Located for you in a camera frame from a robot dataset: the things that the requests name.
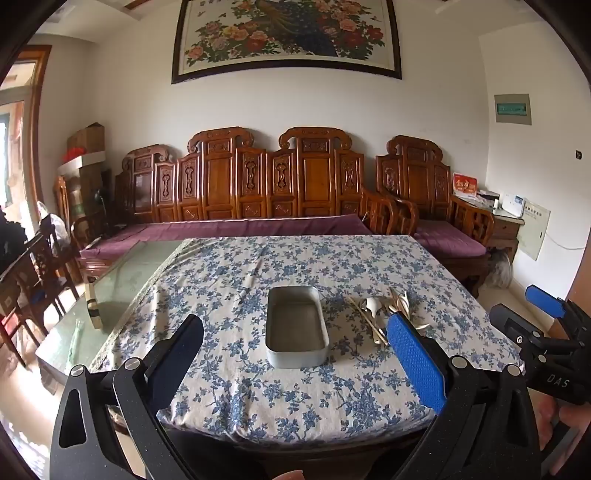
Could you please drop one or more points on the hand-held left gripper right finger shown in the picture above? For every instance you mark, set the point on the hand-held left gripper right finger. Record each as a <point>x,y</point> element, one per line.
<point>415,360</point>

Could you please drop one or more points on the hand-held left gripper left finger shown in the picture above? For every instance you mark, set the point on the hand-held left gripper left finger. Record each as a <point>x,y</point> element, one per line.
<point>178,355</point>

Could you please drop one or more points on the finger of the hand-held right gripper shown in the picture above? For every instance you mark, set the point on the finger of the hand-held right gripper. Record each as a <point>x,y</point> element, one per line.
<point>510,321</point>
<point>545,300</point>

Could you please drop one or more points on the white plastic fork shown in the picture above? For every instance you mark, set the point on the white plastic fork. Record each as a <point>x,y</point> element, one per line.
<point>379,339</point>

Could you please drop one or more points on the white plastic spoon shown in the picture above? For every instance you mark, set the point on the white plastic spoon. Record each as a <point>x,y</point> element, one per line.
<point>398,302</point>

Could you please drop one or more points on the white ceramic spoon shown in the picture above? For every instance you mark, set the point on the white ceramic spoon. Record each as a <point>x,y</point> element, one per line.
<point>371,305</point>

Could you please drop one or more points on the rectangular metal tin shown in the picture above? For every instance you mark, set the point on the rectangular metal tin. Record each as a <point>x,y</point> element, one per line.
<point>295,357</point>

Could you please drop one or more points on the person's right hand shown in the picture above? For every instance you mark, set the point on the person's right hand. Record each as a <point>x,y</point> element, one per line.
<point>575,420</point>

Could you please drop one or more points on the person's left hand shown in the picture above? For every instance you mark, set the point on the person's left hand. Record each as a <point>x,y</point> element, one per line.
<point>288,475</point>

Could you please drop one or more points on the grey feather duster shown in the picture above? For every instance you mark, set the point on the grey feather duster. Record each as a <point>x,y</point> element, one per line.
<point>501,270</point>

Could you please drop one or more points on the blue floral tablecloth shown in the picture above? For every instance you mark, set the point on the blue floral tablecloth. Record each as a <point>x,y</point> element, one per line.
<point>231,300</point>

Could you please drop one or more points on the wooden side table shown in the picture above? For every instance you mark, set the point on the wooden side table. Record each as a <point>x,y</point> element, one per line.
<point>503,230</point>

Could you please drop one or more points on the white box device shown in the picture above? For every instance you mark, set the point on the white box device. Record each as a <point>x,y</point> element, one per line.
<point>513,205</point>

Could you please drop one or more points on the square purple seat cushion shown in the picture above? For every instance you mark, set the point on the square purple seat cushion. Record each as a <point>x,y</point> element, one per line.
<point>443,235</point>

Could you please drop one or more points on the long purple seat cushion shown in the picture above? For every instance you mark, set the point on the long purple seat cushion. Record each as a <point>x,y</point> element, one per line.
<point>231,228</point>

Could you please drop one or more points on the red card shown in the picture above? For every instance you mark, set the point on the red card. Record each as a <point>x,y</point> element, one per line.
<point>464,185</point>

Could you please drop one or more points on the dark wooden chair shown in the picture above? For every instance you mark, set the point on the dark wooden chair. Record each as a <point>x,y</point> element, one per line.
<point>37,277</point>

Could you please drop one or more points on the carved wooden armchair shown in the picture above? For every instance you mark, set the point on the carved wooden armchair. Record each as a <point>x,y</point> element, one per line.
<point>415,180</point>

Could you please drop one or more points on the clear plastic bag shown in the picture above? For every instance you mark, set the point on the clear plastic bag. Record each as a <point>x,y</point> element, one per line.
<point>55,221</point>

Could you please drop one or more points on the carved wooden sofa bench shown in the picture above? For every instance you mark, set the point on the carved wooden sofa bench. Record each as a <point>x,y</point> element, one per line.
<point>314,180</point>

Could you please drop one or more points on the brown cardboard box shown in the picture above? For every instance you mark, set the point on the brown cardboard box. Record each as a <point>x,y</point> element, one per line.
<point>87,137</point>

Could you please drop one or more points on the framed floral painting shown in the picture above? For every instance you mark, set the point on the framed floral painting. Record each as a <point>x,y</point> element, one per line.
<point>286,37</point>

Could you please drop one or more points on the white wall panel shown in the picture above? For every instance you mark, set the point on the white wall panel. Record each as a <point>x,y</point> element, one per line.
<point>533,230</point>

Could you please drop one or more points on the grey wall box green label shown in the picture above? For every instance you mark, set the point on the grey wall box green label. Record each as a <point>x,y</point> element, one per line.
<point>512,109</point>

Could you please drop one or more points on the wooden door frame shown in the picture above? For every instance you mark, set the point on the wooden door frame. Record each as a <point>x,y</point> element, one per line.
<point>40,138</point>

